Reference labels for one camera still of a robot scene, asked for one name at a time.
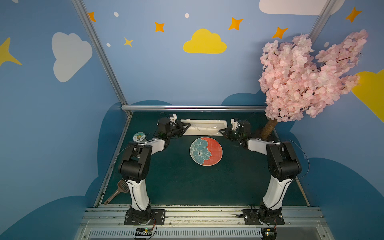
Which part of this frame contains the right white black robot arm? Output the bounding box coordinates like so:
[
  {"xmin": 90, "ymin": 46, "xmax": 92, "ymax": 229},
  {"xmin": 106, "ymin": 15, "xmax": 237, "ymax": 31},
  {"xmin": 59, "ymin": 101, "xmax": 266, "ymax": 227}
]
[{"xmin": 219, "ymin": 128, "xmax": 302, "ymax": 222}]

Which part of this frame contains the small lidded patterned jar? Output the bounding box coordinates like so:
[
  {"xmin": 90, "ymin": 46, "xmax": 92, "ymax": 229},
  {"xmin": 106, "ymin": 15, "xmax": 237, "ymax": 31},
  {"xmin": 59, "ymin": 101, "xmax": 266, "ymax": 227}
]
[{"xmin": 133, "ymin": 132, "xmax": 146, "ymax": 143}]

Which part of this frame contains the aluminium front rail frame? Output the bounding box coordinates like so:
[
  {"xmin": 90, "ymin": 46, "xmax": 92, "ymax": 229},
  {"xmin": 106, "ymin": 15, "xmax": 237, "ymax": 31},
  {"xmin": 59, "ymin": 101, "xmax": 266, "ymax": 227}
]
[{"xmin": 75, "ymin": 205, "xmax": 334, "ymax": 240}]

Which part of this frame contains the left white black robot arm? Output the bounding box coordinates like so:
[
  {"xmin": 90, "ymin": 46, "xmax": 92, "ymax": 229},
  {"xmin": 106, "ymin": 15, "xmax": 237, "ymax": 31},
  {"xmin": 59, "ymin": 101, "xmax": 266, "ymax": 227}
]
[{"xmin": 119, "ymin": 118, "xmax": 191, "ymax": 222}]

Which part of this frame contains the brown slotted spatula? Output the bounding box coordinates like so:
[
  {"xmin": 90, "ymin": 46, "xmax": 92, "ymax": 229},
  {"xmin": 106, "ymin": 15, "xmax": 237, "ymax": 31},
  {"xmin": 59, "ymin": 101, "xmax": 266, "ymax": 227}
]
[{"xmin": 104, "ymin": 180, "xmax": 130, "ymax": 205}]

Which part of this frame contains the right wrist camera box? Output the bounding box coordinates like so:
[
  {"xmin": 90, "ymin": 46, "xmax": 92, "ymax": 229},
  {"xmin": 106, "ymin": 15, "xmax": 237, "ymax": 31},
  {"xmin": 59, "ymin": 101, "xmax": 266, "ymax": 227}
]
[{"xmin": 231, "ymin": 118, "xmax": 251, "ymax": 131}]

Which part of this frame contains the red and teal floral plate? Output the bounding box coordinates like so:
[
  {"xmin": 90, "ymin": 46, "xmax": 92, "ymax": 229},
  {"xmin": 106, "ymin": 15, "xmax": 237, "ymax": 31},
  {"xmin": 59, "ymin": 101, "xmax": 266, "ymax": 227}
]
[{"xmin": 190, "ymin": 137, "xmax": 223, "ymax": 167}]

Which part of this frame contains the left small circuit board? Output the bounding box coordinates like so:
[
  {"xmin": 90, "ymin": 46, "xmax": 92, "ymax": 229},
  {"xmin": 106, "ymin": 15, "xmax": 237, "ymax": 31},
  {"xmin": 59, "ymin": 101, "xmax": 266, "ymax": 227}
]
[{"xmin": 135, "ymin": 229, "xmax": 153, "ymax": 239}]

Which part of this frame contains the pink artificial blossom tree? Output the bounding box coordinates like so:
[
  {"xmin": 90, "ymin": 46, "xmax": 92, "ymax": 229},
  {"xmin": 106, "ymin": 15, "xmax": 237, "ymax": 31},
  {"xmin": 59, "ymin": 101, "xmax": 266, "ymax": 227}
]
[{"xmin": 259, "ymin": 30, "xmax": 369, "ymax": 140}]

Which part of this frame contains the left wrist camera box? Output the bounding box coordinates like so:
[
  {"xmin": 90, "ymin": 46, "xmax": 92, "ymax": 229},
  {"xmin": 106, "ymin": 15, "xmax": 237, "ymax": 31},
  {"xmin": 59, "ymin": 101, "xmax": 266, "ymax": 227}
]
[{"xmin": 158, "ymin": 114, "xmax": 177, "ymax": 126}]

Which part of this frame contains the white plastic wrap dispenser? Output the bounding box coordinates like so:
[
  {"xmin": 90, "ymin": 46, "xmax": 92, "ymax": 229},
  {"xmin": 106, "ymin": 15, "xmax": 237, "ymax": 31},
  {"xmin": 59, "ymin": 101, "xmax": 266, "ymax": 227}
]
[{"xmin": 181, "ymin": 119, "xmax": 228, "ymax": 136}]

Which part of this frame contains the small circuit board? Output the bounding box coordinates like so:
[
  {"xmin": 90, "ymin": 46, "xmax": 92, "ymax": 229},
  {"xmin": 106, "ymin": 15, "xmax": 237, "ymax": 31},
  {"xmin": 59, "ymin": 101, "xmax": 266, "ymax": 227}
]
[
  {"xmin": 135, "ymin": 229, "xmax": 153, "ymax": 239},
  {"xmin": 261, "ymin": 228, "xmax": 277, "ymax": 240}
]

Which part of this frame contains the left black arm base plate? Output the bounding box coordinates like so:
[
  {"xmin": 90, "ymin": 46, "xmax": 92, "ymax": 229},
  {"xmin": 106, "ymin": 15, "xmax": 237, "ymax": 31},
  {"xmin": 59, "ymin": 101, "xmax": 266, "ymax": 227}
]
[{"xmin": 124, "ymin": 208, "xmax": 166, "ymax": 226}]

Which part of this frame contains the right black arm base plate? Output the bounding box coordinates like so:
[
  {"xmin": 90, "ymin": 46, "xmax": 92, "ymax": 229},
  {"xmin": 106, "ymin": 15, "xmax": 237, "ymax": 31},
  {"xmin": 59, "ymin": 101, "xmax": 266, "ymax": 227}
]
[{"xmin": 242, "ymin": 208, "xmax": 285, "ymax": 225}]

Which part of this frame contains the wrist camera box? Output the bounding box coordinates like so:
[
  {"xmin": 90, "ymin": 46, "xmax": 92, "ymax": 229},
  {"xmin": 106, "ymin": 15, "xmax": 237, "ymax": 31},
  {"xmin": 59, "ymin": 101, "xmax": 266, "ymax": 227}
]
[
  {"xmin": 158, "ymin": 114, "xmax": 177, "ymax": 126},
  {"xmin": 231, "ymin": 118, "xmax": 251, "ymax": 131}
]

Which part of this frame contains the right small circuit board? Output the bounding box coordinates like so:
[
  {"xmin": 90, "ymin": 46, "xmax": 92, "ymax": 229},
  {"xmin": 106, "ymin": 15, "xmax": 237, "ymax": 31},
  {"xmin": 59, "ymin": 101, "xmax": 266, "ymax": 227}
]
[{"xmin": 261, "ymin": 228, "xmax": 277, "ymax": 240}]

